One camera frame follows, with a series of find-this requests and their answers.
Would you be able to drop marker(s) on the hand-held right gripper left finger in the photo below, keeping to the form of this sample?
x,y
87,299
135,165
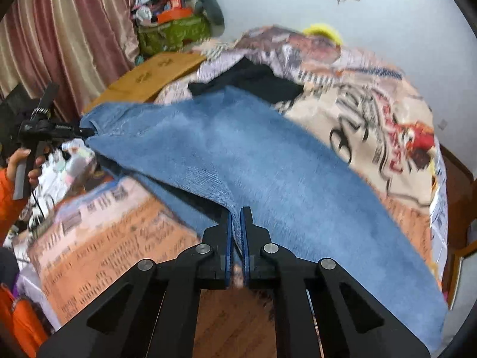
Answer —
x,y
229,238

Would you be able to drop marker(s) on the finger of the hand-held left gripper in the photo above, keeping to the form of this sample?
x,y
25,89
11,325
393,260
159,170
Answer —
x,y
84,132

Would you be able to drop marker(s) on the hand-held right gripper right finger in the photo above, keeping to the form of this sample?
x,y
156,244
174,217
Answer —
x,y
245,238

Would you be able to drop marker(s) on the blue denim pants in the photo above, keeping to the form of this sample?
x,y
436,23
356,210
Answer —
x,y
242,149

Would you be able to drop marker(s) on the person's left hand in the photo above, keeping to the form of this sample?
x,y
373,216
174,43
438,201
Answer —
x,y
14,164

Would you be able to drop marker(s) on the light wooden board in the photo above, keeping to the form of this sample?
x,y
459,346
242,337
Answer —
x,y
149,74

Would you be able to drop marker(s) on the striped pink curtain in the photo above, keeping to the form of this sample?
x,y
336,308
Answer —
x,y
56,37

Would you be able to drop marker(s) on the green fabric bag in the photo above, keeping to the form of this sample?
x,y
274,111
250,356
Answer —
x,y
167,35

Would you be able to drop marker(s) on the orange box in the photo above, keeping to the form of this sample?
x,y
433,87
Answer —
x,y
173,15

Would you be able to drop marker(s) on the black cloth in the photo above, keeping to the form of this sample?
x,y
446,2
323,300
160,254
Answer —
x,y
253,78

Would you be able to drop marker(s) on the grey plush toy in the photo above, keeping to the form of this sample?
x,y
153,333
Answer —
x,y
212,11

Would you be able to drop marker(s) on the person's orange jacket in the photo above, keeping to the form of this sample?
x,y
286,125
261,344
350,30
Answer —
x,y
22,320

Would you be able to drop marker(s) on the printed blanket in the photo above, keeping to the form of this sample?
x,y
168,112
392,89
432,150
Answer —
x,y
372,82

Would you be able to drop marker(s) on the brown wooden wardrobe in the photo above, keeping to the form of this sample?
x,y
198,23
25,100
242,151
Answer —
x,y
462,268

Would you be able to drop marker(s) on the yellow foam noodle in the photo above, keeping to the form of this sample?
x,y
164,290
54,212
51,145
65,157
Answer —
x,y
322,30

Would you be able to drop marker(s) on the white wall socket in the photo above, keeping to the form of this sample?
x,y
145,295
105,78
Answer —
x,y
442,123

